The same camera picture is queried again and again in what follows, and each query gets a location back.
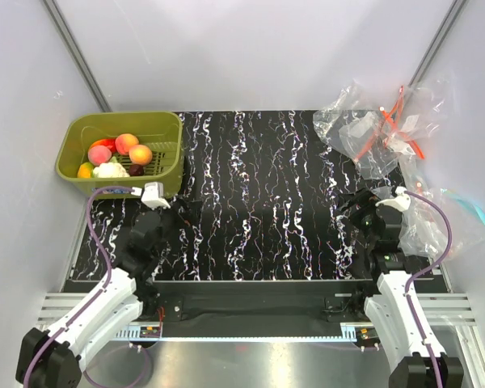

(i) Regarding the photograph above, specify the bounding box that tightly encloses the pink peach left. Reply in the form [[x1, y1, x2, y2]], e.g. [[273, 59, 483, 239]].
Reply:
[[87, 145, 112, 167]]

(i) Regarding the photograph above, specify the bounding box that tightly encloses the clear bag orange zipper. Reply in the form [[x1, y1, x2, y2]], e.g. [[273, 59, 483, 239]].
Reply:
[[382, 80, 453, 160]]

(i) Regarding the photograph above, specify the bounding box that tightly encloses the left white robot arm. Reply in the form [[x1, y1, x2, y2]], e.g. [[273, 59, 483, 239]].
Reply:
[[15, 196, 201, 387]]

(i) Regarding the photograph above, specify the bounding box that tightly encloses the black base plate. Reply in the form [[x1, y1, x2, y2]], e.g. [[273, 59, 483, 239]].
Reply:
[[150, 280, 375, 320]]

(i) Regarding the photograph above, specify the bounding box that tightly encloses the red pepper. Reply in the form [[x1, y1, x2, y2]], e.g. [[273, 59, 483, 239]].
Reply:
[[89, 138, 116, 154]]

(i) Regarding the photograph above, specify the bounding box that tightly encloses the aluminium frame rail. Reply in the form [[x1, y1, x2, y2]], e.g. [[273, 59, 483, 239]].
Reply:
[[40, 0, 112, 112]]

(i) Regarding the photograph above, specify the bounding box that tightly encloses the dark red plum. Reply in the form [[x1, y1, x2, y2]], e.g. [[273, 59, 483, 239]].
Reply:
[[128, 164, 145, 177]]

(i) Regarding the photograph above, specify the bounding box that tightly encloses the white cauliflower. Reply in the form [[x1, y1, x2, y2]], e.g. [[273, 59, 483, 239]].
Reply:
[[92, 162, 129, 179]]

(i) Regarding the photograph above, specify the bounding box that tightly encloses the black marble mat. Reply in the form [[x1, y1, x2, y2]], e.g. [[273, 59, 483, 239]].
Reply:
[[70, 109, 436, 282]]

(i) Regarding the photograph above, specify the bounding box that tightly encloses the green plastic basket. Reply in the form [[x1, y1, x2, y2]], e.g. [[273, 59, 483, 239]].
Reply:
[[55, 111, 184, 198]]

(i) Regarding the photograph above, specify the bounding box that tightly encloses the clear bag pile upper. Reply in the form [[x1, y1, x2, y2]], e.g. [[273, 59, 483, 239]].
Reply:
[[313, 82, 398, 179]]

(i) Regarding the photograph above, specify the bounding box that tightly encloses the orange-red peach top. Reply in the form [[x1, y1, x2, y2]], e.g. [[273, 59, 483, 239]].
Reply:
[[115, 133, 139, 155]]

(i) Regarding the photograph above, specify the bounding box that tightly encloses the orange peach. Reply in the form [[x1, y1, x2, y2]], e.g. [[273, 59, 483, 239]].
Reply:
[[129, 144, 153, 166]]

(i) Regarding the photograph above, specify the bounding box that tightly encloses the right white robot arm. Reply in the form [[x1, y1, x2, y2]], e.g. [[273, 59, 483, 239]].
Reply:
[[338, 186, 465, 387]]

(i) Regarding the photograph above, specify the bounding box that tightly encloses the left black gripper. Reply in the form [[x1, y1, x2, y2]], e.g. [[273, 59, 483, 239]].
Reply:
[[145, 195, 202, 258]]

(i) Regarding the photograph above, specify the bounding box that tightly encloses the clear bag blue zipper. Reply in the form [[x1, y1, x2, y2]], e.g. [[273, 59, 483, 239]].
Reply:
[[399, 155, 485, 260]]

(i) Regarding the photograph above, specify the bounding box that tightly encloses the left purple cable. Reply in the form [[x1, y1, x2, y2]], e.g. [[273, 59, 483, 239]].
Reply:
[[23, 184, 146, 388]]

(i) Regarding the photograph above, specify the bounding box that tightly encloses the yellow-orange mango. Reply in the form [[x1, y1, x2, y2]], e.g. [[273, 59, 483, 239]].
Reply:
[[77, 162, 95, 179]]

